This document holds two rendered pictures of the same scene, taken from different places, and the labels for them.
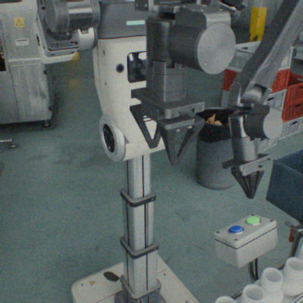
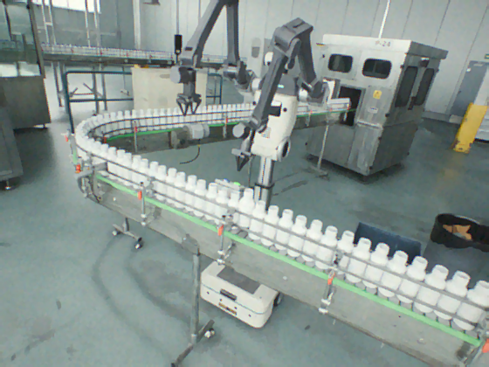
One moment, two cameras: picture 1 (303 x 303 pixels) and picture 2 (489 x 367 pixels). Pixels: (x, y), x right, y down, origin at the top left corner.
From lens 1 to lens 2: 138 cm
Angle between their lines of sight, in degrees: 51
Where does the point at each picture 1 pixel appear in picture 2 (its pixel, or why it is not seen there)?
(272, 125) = (237, 130)
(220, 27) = (175, 70)
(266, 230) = (232, 187)
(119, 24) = not seen: hidden behind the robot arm
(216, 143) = (437, 245)
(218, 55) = (175, 78)
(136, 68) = not seen: hidden behind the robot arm
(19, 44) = (369, 110)
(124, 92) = not seen: hidden behind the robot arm
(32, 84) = (365, 144)
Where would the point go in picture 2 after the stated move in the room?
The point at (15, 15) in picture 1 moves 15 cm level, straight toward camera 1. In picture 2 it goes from (376, 88) to (374, 88)
